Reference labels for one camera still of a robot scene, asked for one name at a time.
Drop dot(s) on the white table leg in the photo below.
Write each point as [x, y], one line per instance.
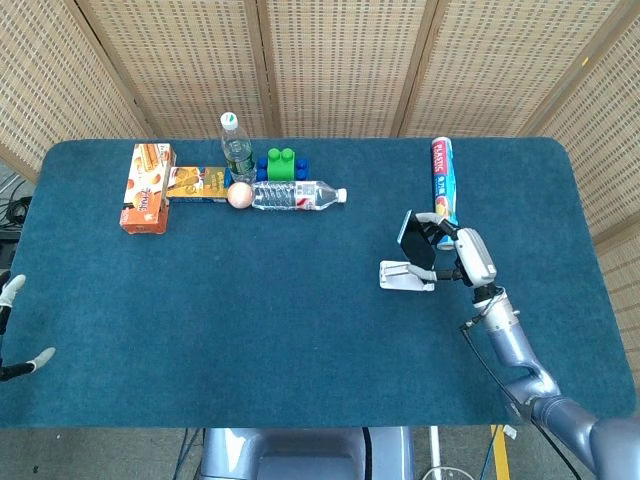
[435, 447]

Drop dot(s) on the white phone stand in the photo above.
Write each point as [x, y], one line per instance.
[395, 277]

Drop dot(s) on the woven bamboo folding screen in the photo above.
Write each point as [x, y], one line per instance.
[340, 60]

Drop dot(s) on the blue plastic wrap roll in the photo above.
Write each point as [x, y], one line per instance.
[444, 175]

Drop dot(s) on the grey robot torso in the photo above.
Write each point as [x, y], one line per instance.
[305, 452]

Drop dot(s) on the green toy building block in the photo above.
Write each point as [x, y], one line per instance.
[280, 166]

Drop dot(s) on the orange cracker box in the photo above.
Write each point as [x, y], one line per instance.
[147, 190]

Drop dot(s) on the blue and yellow snack box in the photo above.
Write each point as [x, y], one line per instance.
[197, 184]

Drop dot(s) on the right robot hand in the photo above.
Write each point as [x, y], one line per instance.
[475, 255]

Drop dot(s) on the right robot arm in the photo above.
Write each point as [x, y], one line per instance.
[520, 360]

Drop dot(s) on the beige ball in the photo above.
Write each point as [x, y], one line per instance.
[240, 195]

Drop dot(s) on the blue felt table cloth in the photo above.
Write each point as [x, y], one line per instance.
[275, 310]

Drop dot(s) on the black smartphone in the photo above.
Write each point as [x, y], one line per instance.
[417, 240]

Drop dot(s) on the green label plastic bottle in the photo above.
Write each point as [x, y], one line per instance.
[237, 155]

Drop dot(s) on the blue toy building block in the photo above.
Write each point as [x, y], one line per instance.
[302, 169]

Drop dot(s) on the red label water bottle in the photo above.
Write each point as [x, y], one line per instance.
[290, 195]

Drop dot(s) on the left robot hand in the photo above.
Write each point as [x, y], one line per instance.
[12, 290]

